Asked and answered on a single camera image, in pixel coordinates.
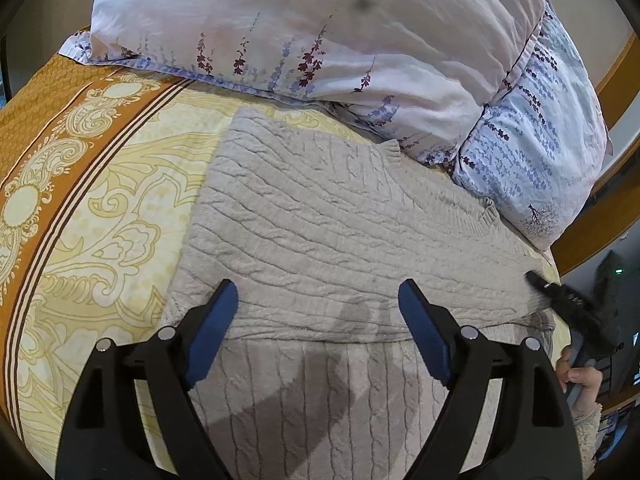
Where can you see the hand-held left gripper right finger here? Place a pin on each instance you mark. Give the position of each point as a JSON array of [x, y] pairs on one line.
[[424, 330]]

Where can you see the yellow orange patterned bedsheet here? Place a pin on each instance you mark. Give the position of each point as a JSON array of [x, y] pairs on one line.
[[100, 185]]

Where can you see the person's right forearm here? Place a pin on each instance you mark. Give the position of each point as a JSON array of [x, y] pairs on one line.
[[587, 430]]

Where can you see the light blue floral pillow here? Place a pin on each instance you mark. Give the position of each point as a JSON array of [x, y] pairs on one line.
[[540, 135]]

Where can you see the wooden bed headboard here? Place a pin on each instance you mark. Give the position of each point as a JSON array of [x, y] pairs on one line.
[[595, 230]]

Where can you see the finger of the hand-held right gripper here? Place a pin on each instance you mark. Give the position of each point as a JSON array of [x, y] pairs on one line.
[[560, 300]]

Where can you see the person's right hand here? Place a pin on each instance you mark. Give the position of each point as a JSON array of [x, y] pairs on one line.
[[580, 377]]

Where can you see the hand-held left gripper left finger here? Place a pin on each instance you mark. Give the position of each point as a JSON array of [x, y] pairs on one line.
[[214, 327]]

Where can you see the white floral pillow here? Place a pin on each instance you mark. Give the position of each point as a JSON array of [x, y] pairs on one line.
[[310, 20]]

